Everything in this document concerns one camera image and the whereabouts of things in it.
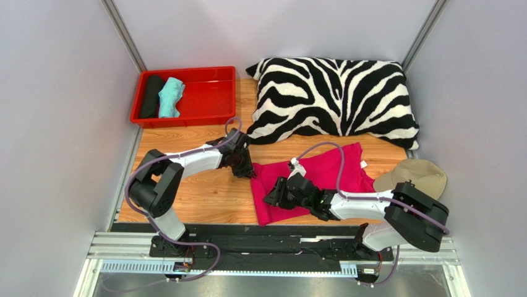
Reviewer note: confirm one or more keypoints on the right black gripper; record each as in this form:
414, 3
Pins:
286, 195

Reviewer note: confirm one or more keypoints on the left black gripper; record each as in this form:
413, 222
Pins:
247, 171

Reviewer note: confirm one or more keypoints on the magenta t shirt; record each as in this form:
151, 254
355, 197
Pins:
321, 169

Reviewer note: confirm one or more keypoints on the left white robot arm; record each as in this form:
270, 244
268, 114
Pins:
153, 186

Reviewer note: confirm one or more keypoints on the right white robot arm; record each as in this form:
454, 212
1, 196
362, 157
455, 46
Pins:
403, 215

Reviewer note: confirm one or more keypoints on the red plastic tray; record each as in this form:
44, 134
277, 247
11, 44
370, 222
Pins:
209, 97

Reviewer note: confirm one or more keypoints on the zebra print pillow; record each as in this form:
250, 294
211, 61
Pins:
309, 96

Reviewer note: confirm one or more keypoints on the rolled teal t shirt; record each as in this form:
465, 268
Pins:
169, 96

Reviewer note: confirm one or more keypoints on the rolled black t shirt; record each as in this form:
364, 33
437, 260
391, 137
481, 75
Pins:
154, 84

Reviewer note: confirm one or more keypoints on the beige baseball cap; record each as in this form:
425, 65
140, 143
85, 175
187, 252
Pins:
423, 174

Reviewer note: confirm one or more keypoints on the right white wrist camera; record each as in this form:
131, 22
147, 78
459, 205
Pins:
296, 168

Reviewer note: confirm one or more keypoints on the aluminium frame rail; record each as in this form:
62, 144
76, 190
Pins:
117, 266

